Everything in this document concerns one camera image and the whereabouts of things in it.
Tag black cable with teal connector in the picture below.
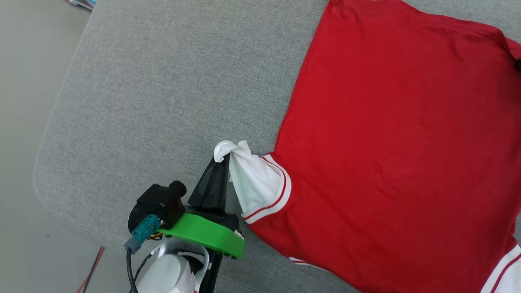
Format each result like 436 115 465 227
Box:
124 214 162 293

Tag thin black wire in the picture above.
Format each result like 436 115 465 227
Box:
83 252 102 293

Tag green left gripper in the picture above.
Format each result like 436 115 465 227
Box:
157 157 245 259

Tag red and white jersey shirt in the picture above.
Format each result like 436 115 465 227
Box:
214 0 521 293

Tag red wire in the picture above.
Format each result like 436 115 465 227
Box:
75 246 105 293

